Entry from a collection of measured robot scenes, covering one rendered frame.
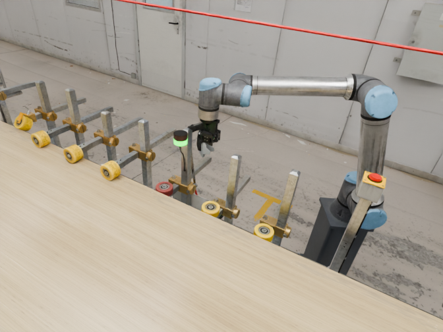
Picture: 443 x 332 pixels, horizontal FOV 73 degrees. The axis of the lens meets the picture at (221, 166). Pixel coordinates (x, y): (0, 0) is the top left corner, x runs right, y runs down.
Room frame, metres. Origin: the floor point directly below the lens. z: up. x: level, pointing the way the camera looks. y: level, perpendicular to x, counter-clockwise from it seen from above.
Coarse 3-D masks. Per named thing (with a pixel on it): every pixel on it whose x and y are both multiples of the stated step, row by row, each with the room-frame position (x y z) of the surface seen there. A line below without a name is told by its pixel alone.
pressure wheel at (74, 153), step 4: (68, 148) 1.21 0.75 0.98; (72, 148) 1.21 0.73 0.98; (76, 148) 1.22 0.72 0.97; (80, 148) 1.24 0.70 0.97; (64, 152) 1.21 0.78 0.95; (68, 152) 1.20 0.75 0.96; (72, 152) 1.19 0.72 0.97; (76, 152) 1.21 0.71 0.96; (80, 152) 1.22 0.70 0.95; (68, 156) 1.19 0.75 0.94; (72, 156) 1.19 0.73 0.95; (76, 156) 1.20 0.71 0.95; (80, 156) 1.21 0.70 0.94; (68, 160) 1.20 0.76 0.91; (72, 160) 1.19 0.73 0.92; (76, 160) 1.20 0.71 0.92
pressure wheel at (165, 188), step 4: (156, 184) 1.09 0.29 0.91; (160, 184) 1.09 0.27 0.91; (164, 184) 1.09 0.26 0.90; (168, 184) 1.09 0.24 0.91; (172, 184) 1.10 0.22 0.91; (156, 188) 1.05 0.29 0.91; (160, 188) 1.06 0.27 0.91; (164, 188) 1.06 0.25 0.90; (168, 188) 1.06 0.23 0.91; (172, 188) 1.07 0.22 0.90; (160, 192) 1.04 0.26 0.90; (164, 192) 1.04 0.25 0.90; (168, 192) 1.05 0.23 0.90; (172, 192) 1.07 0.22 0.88
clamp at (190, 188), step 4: (176, 176) 1.21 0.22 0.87; (172, 180) 1.17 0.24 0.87; (176, 180) 1.17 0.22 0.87; (180, 180) 1.18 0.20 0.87; (180, 184) 1.15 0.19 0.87; (184, 184) 1.15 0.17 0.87; (188, 184) 1.15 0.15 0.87; (192, 184) 1.16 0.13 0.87; (180, 188) 1.15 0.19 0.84; (184, 188) 1.14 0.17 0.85; (188, 188) 1.14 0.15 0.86; (192, 188) 1.14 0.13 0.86; (184, 192) 1.14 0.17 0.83; (188, 192) 1.12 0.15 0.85; (192, 192) 1.14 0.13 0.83
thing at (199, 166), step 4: (208, 156) 1.45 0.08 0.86; (204, 160) 1.40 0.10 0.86; (208, 160) 1.41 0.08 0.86; (196, 164) 1.35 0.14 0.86; (200, 164) 1.36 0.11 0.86; (204, 164) 1.37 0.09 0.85; (196, 168) 1.32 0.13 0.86; (200, 168) 1.34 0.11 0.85; (196, 172) 1.30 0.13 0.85; (176, 184) 1.16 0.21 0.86; (176, 188) 1.13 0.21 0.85
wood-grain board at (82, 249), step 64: (0, 128) 1.47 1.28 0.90; (0, 192) 0.94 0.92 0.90; (64, 192) 0.97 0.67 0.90; (128, 192) 1.02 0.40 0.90; (0, 256) 0.62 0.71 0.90; (64, 256) 0.65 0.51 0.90; (128, 256) 0.67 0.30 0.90; (192, 256) 0.70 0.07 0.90; (256, 256) 0.73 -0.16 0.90; (0, 320) 0.42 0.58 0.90; (64, 320) 0.44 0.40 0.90; (128, 320) 0.45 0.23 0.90; (192, 320) 0.47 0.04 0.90; (256, 320) 0.49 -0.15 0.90; (320, 320) 0.51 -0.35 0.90; (384, 320) 0.53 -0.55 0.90
